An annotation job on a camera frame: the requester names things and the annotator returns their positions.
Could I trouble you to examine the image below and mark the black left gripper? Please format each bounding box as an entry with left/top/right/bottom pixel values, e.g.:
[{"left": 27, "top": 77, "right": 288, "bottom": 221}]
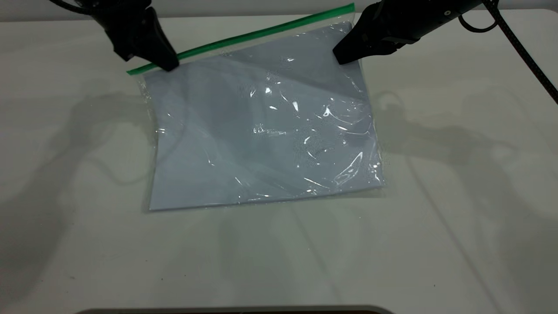
[{"left": 87, "top": 0, "right": 180, "bottom": 72}]

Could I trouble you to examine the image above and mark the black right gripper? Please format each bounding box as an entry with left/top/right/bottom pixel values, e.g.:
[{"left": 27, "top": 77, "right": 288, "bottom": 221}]
[{"left": 333, "top": 0, "right": 463, "bottom": 65}]

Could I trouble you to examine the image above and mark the white paper stack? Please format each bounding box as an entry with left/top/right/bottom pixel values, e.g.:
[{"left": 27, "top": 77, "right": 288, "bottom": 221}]
[{"left": 143, "top": 22, "right": 386, "bottom": 211}]

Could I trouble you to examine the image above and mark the clear zip bag green zipper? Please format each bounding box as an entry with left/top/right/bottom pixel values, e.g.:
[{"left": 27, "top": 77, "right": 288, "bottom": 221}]
[{"left": 126, "top": 3, "right": 387, "bottom": 212}]

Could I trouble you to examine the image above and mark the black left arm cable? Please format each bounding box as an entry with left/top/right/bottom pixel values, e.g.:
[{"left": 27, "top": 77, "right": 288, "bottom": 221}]
[{"left": 47, "top": 0, "right": 94, "bottom": 16}]

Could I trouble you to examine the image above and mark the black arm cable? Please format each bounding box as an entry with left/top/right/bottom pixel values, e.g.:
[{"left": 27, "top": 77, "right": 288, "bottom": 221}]
[
  {"left": 47, "top": 0, "right": 94, "bottom": 16},
  {"left": 457, "top": 0, "right": 558, "bottom": 106}
]

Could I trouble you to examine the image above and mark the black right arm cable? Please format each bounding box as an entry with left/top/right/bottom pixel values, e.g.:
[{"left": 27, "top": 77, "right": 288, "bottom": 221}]
[{"left": 457, "top": 0, "right": 558, "bottom": 106}]

